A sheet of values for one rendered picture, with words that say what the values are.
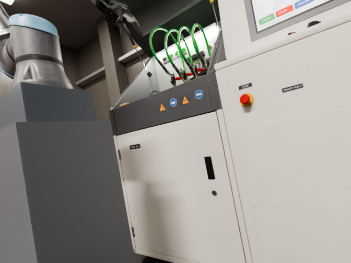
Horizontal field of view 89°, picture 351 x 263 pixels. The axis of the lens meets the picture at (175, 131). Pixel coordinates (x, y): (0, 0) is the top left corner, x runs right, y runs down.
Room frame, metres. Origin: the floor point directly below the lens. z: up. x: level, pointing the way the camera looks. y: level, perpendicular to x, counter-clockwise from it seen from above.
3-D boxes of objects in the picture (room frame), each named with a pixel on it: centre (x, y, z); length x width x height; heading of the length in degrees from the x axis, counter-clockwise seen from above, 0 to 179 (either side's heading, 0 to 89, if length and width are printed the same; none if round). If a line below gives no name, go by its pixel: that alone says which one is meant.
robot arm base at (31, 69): (0.53, 0.36, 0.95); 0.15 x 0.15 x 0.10
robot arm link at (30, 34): (0.53, 0.37, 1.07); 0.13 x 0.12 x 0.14; 53
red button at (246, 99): (0.67, -0.28, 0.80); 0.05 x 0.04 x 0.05; 58
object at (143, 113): (0.95, 0.08, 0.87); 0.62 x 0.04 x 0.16; 58
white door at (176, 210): (0.93, 0.09, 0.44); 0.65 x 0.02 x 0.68; 58
